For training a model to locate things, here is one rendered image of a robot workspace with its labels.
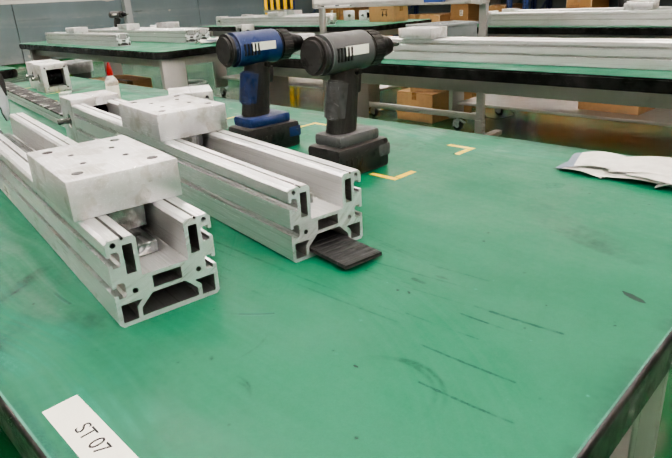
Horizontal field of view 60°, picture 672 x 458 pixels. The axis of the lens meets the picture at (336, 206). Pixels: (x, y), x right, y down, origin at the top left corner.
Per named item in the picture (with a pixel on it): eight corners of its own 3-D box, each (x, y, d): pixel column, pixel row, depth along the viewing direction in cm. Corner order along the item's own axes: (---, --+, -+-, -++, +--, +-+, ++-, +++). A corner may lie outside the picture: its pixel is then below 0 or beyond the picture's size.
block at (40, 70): (29, 92, 206) (23, 64, 202) (63, 87, 213) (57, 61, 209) (38, 94, 199) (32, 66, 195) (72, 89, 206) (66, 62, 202)
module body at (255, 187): (79, 145, 123) (71, 105, 120) (126, 136, 128) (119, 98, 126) (293, 263, 63) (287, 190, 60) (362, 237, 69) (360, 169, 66)
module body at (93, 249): (-22, 164, 112) (-34, 120, 109) (33, 153, 118) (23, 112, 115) (121, 329, 52) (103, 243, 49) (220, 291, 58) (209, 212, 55)
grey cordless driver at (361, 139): (302, 176, 93) (292, 35, 86) (383, 149, 106) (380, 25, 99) (335, 184, 88) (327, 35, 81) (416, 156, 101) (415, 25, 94)
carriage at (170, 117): (125, 143, 97) (118, 102, 94) (186, 131, 103) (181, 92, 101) (163, 160, 85) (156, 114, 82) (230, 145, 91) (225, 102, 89)
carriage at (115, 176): (39, 208, 67) (25, 152, 65) (132, 186, 73) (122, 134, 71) (79, 249, 55) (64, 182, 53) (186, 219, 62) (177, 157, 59)
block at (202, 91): (163, 131, 131) (156, 89, 128) (213, 125, 134) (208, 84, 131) (163, 140, 122) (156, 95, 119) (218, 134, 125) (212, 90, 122)
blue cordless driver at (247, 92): (224, 152, 111) (209, 33, 103) (305, 132, 123) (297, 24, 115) (246, 159, 105) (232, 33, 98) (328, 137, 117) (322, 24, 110)
